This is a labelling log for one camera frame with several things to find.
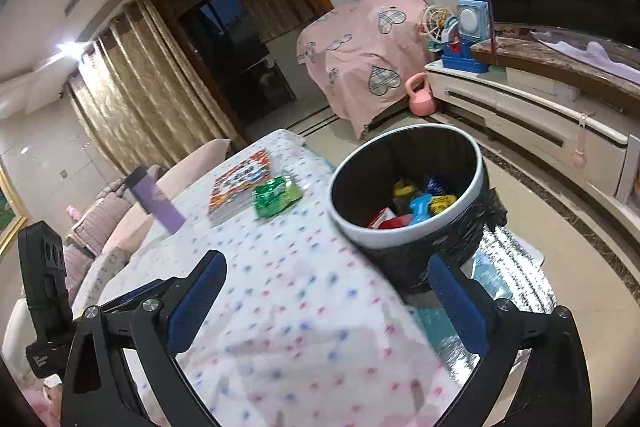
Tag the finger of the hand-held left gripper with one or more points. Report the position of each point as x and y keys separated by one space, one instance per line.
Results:
x=150 y=288
x=120 y=306

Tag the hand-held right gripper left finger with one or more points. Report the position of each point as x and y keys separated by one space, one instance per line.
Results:
x=195 y=302

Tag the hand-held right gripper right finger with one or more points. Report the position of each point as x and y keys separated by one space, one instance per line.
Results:
x=460 y=307

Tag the white bin with black bag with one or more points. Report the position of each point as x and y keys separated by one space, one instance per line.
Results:
x=400 y=267

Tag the shiny red wrapper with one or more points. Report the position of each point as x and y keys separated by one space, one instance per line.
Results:
x=400 y=223

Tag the small light blue packet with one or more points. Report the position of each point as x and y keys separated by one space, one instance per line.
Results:
x=419 y=207

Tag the red snack packet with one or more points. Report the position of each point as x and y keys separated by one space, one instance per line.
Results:
x=381 y=217

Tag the dark blue snack bag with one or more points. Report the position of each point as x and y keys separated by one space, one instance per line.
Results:
x=435 y=184

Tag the gold foil wrapper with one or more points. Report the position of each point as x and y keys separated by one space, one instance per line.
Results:
x=404 y=188

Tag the person's left forearm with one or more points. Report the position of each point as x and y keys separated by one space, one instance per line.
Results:
x=42 y=407

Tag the striped purple cushion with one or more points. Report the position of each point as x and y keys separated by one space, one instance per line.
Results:
x=77 y=269
x=105 y=219

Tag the teal booklet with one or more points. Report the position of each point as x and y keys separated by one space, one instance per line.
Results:
x=485 y=272

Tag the silver foil floor mat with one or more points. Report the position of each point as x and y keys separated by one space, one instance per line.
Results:
x=520 y=277

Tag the gold framed painting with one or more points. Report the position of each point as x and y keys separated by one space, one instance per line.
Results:
x=12 y=217

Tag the small pink toy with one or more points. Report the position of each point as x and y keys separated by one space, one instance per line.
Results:
x=74 y=212

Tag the purple bottle with black lid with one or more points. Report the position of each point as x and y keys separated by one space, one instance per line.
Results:
x=160 y=207

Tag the white dotted tablecloth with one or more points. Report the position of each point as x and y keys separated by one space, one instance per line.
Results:
x=300 y=307

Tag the colourful picture book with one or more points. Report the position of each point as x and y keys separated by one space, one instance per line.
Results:
x=240 y=179

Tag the green snack packet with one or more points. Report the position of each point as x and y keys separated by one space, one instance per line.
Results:
x=275 y=197

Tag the beige sofa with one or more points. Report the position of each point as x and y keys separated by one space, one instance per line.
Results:
x=195 y=157

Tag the gold patterned curtain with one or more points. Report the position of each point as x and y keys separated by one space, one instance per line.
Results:
x=140 y=82

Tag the pink kettlebell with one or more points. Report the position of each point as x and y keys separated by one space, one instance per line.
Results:
x=420 y=99

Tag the blue toy machine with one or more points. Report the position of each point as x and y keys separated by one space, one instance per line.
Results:
x=467 y=37

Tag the toy ferris wheel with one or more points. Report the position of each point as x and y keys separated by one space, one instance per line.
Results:
x=432 y=24

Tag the white cloth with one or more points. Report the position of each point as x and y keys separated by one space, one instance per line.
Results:
x=595 y=54

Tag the pink heart print cover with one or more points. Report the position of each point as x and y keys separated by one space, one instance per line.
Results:
x=360 y=37

